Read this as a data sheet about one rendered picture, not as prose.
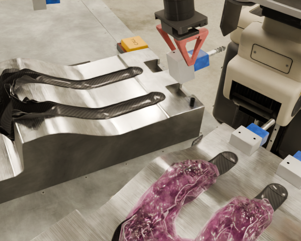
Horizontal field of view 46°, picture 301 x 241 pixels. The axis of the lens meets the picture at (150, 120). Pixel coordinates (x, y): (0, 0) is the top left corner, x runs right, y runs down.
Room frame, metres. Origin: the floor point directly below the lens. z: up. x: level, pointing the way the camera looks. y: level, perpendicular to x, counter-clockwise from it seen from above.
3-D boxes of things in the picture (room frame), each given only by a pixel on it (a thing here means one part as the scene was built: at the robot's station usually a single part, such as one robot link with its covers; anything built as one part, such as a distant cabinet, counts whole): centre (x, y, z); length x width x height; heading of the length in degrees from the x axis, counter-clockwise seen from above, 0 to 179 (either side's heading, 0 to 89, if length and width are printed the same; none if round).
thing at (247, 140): (0.56, -0.22, 0.86); 0.13 x 0.05 x 0.05; 138
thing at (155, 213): (0.32, -0.08, 0.90); 0.26 x 0.18 x 0.08; 138
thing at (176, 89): (0.64, -0.06, 0.87); 0.05 x 0.05 x 0.04; 31
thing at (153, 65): (0.74, 0.00, 0.87); 0.05 x 0.05 x 0.04; 31
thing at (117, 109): (0.58, 0.15, 0.92); 0.35 x 0.16 x 0.09; 121
